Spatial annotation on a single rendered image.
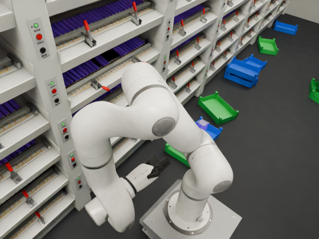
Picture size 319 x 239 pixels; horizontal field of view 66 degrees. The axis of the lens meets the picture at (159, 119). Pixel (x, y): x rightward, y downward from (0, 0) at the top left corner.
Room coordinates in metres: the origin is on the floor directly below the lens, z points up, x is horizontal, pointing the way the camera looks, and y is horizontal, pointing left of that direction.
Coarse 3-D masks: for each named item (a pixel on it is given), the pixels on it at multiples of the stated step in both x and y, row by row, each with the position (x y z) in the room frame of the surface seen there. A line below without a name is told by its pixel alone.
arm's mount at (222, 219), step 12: (216, 204) 0.56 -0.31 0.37; (156, 216) 0.47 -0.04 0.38; (168, 216) 0.47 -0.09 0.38; (216, 216) 0.50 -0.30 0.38; (228, 216) 0.50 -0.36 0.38; (144, 228) 0.44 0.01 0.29; (156, 228) 0.41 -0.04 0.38; (168, 228) 0.42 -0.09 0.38; (204, 228) 0.44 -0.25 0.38; (216, 228) 0.44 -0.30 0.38; (228, 228) 0.45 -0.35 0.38
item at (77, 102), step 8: (144, 32) 1.26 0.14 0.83; (144, 40) 1.26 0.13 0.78; (152, 40) 1.23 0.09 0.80; (152, 48) 1.21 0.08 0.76; (160, 48) 1.20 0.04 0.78; (120, 56) 1.07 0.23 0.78; (144, 56) 1.13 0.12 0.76; (152, 56) 1.15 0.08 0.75; (128, 64) 1.03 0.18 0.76; (64, 72) 0.86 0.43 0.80; (112, 72) 0.95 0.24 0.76; (120, 72) 0.96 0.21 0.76; (104, 80) 0.89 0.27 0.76; (112, 80) 0.90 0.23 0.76; (120, 80) 0.94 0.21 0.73; (88, 88) 0.81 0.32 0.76; (72, 96) 0.75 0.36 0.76; (80, 96) 0.76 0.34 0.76; (88, 96) 0.77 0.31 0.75; (96, 96) 0.81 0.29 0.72; (72, 104) 0.71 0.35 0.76; (80, 104) 0.73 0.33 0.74; (72, 112) 0.70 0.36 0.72
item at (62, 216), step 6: (192, 96) 1.79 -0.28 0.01; (186, 102) 1.70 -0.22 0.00; (138, 144) 1.13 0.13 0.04; (132, 150) 1.07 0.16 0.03; (126, 156) 1.02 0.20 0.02; (120, 162) 0.96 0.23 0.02; (90, 192) 0.73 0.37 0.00; (72, 204) 0.62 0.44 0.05; (66, 210) 0.59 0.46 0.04; (60, 216) 0.55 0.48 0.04; (54, 222) 0.51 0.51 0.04; (48, 228) 0.48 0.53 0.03; (42, 234) 0.45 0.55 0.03
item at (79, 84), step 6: (138, 48) 1.14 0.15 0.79; (144, 48) 1.16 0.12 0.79; (132, 54) 1.08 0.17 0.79; (120, 60) 1.01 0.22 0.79; (126, 60) 1.04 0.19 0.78; (108, 66) 0.95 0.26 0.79; (114, 66) 0.97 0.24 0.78; (96, 72) 0.89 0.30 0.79; (102, 72) 0.90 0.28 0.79; (84, 78) 0.84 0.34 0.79; (90, 78) 0.85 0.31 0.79; (102, 78) 0.88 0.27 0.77; (78, 84) 0.79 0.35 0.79; (84, 84) 0.82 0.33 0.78; (66, 90) 0.75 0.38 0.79; (72, 90) 0.76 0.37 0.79
